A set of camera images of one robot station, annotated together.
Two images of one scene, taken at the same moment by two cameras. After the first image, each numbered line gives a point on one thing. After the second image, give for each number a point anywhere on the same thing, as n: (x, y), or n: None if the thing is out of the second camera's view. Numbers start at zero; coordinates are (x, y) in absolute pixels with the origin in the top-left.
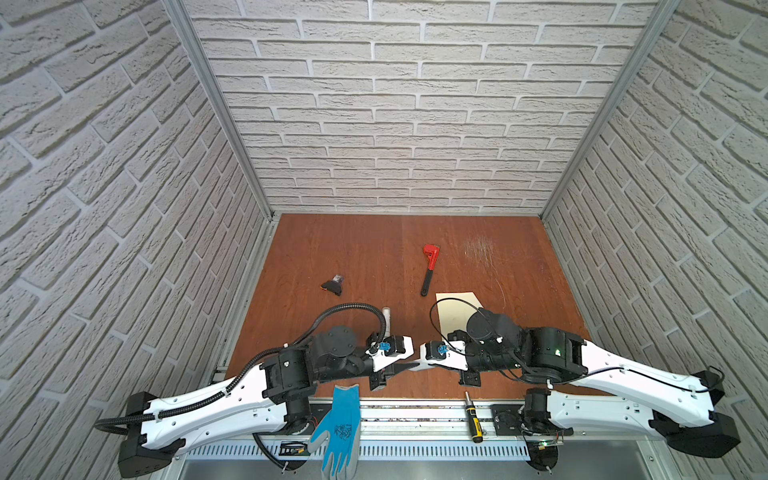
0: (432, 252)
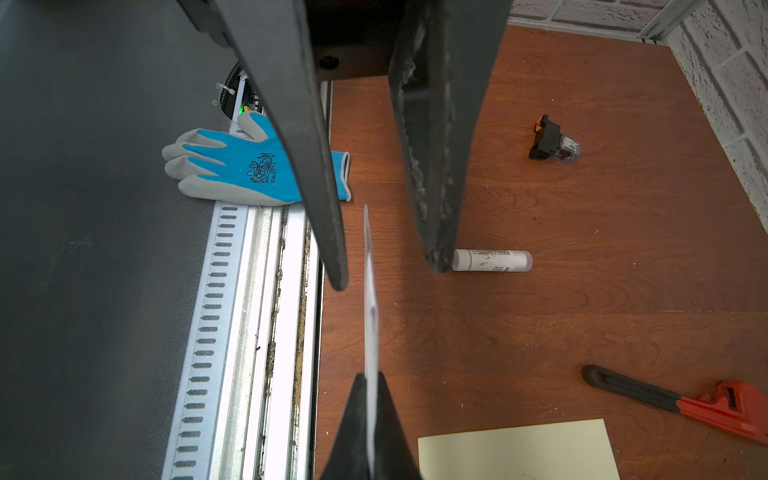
0: (732, 404)
